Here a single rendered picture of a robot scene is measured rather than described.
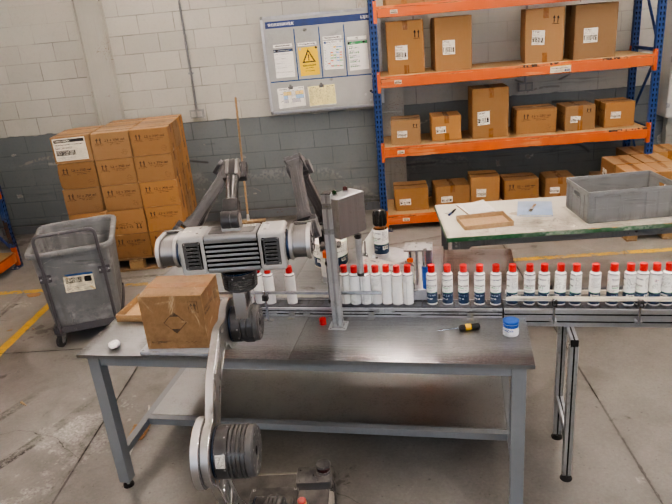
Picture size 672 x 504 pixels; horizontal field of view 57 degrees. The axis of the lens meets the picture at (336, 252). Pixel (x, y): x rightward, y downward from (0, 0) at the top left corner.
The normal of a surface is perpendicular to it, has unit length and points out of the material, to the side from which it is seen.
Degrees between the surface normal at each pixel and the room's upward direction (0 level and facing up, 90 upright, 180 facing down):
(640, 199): 89
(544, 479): 0
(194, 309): 90
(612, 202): 90
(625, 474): 0
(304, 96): 88
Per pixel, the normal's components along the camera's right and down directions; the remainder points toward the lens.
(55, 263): 0.29, 0.38
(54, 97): -0.04, 0.37
